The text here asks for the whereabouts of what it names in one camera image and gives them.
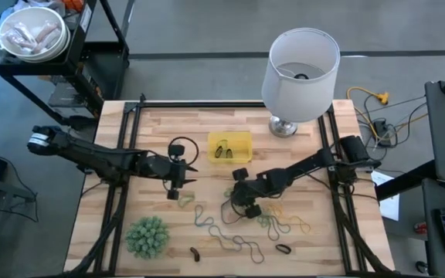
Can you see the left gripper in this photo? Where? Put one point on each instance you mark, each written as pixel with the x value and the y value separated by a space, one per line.
pixel 160 170

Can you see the black aluminium table frame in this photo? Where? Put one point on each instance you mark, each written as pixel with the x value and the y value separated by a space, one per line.
pixel 160 104

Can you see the green rubber band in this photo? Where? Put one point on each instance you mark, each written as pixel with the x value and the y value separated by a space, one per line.
pixel 280 231
pixel 228 192
pixel 263 221
pixel 179 201

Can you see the wide black rubber band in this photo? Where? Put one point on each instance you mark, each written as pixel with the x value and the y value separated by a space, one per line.
pixel 277 248
pixel 218 151

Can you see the silver lamp with white shade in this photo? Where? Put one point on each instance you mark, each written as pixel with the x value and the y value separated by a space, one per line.
pixel 299 96

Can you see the red can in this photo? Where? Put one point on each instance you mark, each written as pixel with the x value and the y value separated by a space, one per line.
pixel 420 228

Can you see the black utility cart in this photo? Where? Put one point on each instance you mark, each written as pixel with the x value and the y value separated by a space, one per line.
pixel 106 69

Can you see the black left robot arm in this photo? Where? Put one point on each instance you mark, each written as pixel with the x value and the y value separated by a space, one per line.
pixel 91 156

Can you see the clear packet of sausages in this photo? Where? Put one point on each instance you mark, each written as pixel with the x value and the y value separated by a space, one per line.
pixel 19 38
pixel 48 34

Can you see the white paper sheet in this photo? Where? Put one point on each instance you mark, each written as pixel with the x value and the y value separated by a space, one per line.
pixel 390 208

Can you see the thin black rubber band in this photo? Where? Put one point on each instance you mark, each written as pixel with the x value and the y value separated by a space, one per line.
pixel 263 258

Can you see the grey box on shelf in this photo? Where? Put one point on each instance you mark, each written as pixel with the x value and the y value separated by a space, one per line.
pixel 66 98

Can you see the yellow translucent plastic bin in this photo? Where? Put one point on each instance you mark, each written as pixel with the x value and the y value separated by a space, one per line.
pixel 242 141

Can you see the clear plastic bag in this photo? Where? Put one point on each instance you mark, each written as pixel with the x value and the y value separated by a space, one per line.
pixel 48 5

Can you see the white bowl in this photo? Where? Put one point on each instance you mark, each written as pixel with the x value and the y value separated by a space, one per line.
pixel 33 15

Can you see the long blue rubber band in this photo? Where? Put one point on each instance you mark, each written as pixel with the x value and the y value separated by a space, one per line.
pixel 209 230

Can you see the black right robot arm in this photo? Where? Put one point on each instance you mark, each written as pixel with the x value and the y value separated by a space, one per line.
pixel 303 166

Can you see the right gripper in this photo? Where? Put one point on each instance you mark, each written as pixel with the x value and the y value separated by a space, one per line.
pixel 255 189

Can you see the dark brown rubber band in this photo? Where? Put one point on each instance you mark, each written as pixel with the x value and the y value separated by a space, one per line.
pixel 194 255

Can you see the green artificial plant ball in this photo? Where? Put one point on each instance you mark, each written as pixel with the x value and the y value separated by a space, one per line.
pixel 147 237

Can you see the black power adapter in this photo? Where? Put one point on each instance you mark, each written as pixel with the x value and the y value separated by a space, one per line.
pixel 381 131

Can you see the black table beam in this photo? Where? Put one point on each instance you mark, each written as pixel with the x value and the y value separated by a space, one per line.
pixel 408 179

